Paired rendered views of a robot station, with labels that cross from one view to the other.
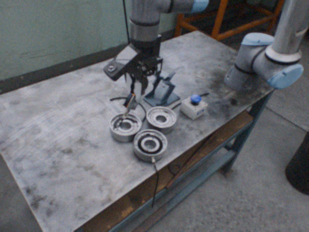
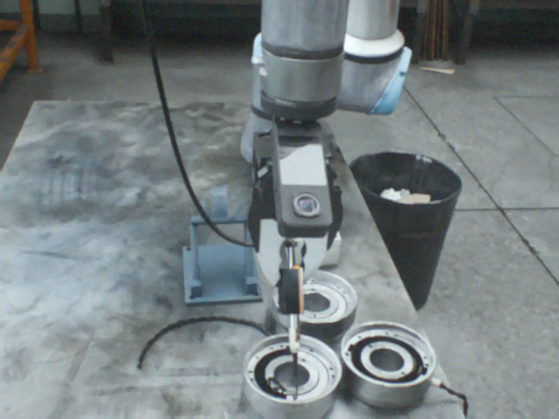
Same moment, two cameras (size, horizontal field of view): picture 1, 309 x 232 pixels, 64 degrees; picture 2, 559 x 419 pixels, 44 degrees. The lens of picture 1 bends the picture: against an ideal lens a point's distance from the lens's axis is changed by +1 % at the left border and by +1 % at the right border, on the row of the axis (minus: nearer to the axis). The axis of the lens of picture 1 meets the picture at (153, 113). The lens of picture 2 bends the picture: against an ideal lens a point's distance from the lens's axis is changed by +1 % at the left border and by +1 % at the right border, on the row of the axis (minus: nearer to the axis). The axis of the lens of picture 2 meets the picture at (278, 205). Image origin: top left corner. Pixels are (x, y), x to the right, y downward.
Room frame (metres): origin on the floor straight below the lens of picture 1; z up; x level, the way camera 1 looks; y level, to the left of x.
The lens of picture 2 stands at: (0.24, 0.54, 1.36)
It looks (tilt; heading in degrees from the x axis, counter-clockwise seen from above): 30 degrees down; 308
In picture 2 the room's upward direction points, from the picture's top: 3 degrees clockwise
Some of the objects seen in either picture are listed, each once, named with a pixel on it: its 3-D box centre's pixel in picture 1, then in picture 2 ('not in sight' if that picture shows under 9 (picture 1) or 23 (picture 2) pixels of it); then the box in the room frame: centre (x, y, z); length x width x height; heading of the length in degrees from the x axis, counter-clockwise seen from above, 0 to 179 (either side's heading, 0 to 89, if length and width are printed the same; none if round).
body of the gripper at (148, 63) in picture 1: (143, 56); (293, 147); (0.61, 0.05, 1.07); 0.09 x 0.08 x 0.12; 138
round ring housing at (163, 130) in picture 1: (160, 120); (314, 307); (0.62, -0.03, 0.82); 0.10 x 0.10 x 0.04
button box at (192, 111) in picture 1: (194, 106); (310, 236); (0.72, -0.15, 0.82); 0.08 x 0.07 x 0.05; 137
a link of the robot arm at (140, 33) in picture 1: (143, 29); (297, 72); (0.60, 0.06, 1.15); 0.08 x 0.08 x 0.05
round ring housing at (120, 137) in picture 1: (125, 127); (291, 380); (0.56, 0.09, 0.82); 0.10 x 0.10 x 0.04
